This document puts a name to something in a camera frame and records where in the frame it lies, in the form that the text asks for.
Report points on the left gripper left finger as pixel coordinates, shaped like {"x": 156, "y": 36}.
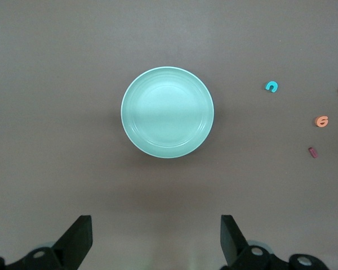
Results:
{"x": 70, "y": 244}

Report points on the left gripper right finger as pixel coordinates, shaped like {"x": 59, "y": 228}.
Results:
{"x": 236, "y": 247}

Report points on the dark red letter l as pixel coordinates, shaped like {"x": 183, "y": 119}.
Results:
{"x": 313, "y": 152}

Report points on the orange letter e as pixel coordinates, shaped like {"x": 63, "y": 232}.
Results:
{"x": 317, "y": 122}

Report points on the teal letter c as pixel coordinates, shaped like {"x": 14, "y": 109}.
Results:
{"x": 270, "y": 84}

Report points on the green plate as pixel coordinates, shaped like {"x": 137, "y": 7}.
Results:
{"x": 167, "y": 112}

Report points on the brown table cover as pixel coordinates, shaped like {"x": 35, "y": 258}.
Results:
{"x": 73, "y": 56}

